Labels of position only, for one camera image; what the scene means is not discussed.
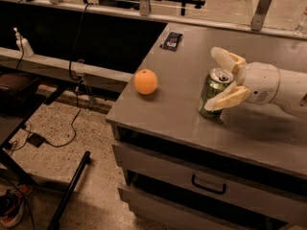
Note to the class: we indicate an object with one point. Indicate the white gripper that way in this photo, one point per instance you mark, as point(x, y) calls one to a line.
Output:
point(261, 81)

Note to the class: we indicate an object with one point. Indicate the green soda can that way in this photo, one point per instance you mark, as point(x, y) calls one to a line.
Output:
point(215, 83)

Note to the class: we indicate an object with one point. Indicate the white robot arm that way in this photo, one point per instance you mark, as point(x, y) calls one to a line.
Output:
point(291, 92)

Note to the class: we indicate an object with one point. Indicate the dark snack bar wrapper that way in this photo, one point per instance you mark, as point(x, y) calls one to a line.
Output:
point(171, 41)

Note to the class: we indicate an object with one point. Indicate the orange fruit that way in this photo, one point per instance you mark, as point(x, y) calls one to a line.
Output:
point(145, 82)

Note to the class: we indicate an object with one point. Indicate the grey upper drawer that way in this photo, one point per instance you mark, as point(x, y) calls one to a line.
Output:
point(242, 193)

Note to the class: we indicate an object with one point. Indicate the grey drawer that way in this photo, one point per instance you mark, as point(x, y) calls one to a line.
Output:
point(167, 212)
point(242, 193)

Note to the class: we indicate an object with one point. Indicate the grey lower drawer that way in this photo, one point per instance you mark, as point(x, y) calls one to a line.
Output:
point(167, 212)

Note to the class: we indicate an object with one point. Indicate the black metal table leg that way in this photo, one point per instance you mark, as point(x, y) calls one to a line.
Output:
point(54, 223)

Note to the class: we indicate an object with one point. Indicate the black power adapter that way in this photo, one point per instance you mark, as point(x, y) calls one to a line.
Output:
point(36, 140)

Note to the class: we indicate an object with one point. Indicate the dark side desk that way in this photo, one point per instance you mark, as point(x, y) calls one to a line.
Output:
point(18, 102)

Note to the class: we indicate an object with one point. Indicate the white dispenser bottle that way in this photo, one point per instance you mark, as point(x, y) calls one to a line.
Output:
point(23, 44)

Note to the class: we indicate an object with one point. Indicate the orange white sneaker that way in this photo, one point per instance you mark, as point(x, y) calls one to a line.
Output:
point(12, 204)

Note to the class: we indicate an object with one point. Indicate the grey metal bracket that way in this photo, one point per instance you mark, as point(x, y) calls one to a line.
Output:
point(260, 14)

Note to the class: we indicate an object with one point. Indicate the black drawer handle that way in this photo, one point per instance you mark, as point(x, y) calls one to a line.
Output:
point(219, 189)

